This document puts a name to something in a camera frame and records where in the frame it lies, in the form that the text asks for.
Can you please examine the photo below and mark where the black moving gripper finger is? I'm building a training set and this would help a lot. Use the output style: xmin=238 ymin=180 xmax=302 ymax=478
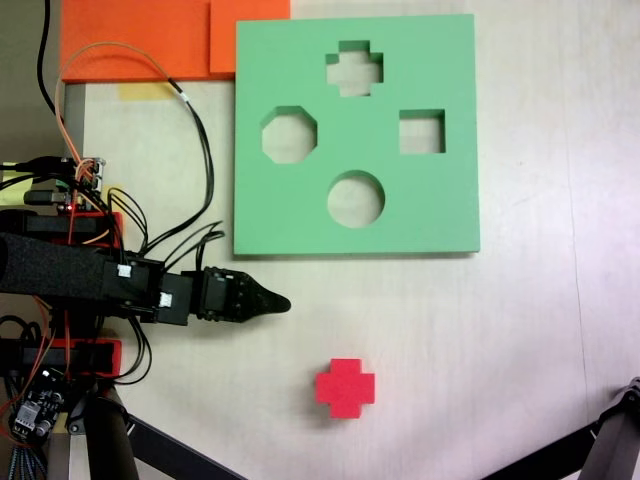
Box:
xmin=244 ymin=272 xmax=293 ymax=322

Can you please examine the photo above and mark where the red cross columnar block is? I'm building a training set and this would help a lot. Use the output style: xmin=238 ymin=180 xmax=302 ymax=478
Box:
xmin=314 ymin=357 xmax=376 ymax=420

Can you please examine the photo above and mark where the large orange foam block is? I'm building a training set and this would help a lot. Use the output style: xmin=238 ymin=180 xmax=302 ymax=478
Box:
xmin=59 ymin=0 xmax=212 ymax=84

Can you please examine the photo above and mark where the green shape sorter board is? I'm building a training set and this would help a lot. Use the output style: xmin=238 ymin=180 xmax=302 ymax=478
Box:
xmin=232 ymin=13 xmax=482 ymax=260

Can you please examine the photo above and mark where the red base clamp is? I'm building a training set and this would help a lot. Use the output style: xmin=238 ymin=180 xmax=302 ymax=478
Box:
xmin=64 ymin=209 xmax=125 ymax=251
xmin=59 ymin=337 xmax=124 ymax=377

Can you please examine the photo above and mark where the black round tripod leg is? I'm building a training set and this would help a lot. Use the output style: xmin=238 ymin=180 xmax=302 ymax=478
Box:
xmin=67 ymin=394 xmax=139 ymax=480

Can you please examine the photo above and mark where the black USB plug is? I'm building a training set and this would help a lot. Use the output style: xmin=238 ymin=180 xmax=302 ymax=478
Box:
xmin=22 ymin=188 xmax=69 ymax=205

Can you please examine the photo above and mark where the small black circuit board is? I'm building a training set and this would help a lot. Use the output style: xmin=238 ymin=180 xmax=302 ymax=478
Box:
xmin=7 ymin=369 xmax=69 ymax=444

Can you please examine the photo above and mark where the yellow tape strip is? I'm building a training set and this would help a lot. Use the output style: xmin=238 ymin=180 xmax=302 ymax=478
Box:
xmin=117 ymin=82 xmax=174 ymax=102

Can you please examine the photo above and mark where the grey notched tripod leg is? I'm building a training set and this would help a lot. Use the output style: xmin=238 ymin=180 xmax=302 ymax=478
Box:
xmin=579 ymin=376 xmax=640 ymax=480

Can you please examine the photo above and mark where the thin black wire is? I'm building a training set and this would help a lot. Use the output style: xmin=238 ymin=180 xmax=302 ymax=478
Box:
xmin=142 ymin=77 xmax=217 ymax=251

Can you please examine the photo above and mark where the circuit board with wires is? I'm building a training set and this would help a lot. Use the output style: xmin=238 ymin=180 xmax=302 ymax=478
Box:
xmin=54 ymin=155 xmax=109 ymax=214

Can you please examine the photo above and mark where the braided grey cable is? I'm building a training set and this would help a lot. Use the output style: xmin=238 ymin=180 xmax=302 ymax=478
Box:
xmin=0 ymin=444 xmax=49 ymax=480

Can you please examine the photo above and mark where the thin orange wire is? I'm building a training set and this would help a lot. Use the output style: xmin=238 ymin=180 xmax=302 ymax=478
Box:
xmin=56 ymin=42 xmax=189 ymax=174

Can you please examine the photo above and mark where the thick black cable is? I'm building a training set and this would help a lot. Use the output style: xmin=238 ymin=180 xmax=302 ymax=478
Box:
xmin=37 ymin=0 xmax=64 ymax=117

